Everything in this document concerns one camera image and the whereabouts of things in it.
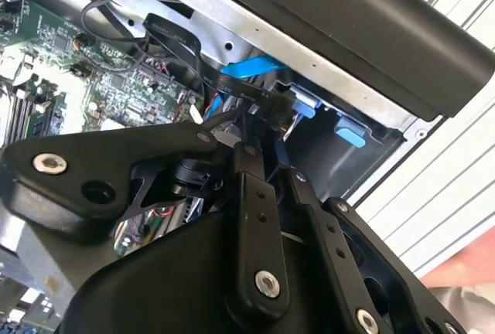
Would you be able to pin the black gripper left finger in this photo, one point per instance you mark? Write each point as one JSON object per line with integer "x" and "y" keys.
{"x": 58, "y": 187}

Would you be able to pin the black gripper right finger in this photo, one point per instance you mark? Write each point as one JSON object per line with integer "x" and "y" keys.
{"x": 328, "y": 233}

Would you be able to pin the person's hand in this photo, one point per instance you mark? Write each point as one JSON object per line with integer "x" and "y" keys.
{"x": 468, "y": 260}

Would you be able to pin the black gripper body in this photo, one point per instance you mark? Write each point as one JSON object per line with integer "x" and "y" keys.
{"x": 174, "y": 280}

